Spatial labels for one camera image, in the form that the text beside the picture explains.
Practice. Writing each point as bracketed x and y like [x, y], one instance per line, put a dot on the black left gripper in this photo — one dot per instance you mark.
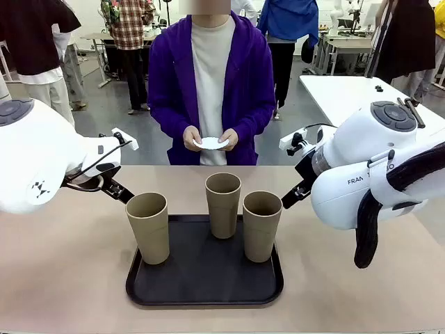
[110, 184]

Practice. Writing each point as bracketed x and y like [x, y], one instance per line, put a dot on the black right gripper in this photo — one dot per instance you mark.
[306, 168]

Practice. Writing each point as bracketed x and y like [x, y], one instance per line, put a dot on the tall tan cup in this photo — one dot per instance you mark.
[222, 215]
[149, 236]
[260, 236]

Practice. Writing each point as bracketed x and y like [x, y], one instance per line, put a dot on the white lab robot arm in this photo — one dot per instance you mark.
[335, 17]

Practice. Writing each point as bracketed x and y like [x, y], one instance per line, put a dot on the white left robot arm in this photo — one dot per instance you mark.
[34, 156]

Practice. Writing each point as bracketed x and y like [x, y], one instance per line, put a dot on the person's left forearm purple sleeve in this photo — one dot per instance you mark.
[253, 121]

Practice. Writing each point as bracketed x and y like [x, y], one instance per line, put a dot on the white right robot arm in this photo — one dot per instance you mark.
[347, 146]

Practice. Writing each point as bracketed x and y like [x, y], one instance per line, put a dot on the person's right forearm purple sleeve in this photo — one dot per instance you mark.
[167, 121]

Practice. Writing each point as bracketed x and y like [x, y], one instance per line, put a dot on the person's left hand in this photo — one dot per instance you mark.
[231, 139]

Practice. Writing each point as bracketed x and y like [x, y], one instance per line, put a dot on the person's right hand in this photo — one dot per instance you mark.
[191, 135]

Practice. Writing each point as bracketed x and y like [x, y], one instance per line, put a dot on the white rounded table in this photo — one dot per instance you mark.
[340, 94]

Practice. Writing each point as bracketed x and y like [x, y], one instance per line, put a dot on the black plastic tray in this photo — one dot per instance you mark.
[208, 282]

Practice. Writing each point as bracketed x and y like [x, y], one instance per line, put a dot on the person in grey trousers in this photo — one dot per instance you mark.
[74, 76]

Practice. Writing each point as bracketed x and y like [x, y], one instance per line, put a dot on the small black object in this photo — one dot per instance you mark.
[379, 88]

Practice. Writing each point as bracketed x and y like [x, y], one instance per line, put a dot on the person in purple hoodie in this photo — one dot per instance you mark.
[212, 87]

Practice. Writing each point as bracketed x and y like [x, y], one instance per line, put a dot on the black hanging pouch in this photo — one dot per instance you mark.
[307, 52]

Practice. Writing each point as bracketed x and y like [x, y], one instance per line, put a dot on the beige lab table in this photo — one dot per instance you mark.
[347, 45]

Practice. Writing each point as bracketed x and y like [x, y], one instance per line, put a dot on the grey lab table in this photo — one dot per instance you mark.
[97, 35]

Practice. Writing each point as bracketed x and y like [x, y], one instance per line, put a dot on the person in plaid shirt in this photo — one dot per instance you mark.
[130, 28]

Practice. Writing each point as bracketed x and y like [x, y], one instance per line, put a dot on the person in blue shirt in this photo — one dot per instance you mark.
[288, 17]

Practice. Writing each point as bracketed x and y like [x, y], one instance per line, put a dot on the person in black top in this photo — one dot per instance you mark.
[31, 35]

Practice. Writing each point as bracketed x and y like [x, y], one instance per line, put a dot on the person in dark coat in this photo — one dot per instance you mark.
[406, 41]

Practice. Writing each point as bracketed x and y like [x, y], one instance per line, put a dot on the person in yellow top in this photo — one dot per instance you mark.
[441, 17]

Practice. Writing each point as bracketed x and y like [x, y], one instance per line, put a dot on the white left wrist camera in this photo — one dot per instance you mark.
[127, 141]

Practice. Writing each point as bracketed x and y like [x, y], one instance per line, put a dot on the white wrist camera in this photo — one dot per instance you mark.
[290, 139]
[127, 141]

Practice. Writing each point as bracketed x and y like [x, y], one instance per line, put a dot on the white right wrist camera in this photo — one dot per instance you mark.
[290, 139]

